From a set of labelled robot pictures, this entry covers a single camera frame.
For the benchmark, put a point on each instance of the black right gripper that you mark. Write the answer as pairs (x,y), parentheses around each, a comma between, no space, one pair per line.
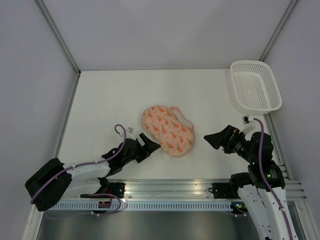
(224,138)

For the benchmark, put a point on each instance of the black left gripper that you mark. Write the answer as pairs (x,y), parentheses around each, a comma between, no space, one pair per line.
(149,147)

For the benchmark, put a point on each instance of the floral mesh laundry bag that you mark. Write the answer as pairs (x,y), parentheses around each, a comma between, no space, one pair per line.
(170,128)

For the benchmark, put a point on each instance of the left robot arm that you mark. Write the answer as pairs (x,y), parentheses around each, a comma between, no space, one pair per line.
(56,180)

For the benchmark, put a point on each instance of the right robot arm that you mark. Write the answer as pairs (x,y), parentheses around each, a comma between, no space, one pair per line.
(262,188)

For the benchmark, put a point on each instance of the white perforated plastic basket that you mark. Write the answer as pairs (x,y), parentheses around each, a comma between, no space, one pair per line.
(254,87)

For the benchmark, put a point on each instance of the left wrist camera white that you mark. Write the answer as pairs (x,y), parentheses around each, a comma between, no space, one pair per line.
(130,132)

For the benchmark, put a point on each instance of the aluminium front rail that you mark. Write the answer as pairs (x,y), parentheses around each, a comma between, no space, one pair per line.
(168,189)

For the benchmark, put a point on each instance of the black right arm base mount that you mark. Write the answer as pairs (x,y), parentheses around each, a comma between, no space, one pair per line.
(222,190)

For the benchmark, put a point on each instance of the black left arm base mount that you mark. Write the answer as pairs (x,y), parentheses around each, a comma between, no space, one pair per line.
(112,188)

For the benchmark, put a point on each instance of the white slotted cable duct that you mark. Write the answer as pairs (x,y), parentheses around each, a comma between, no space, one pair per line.
(85,205)

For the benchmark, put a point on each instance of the right aluminium frame post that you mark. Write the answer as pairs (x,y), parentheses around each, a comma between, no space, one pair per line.
(280,25)

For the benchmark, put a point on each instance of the aluminium frame post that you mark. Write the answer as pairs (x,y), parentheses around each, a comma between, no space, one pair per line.
(280,25)
(57,34)

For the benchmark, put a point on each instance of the left aluminium frame post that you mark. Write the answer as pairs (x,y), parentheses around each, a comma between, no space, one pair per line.
(57,34)

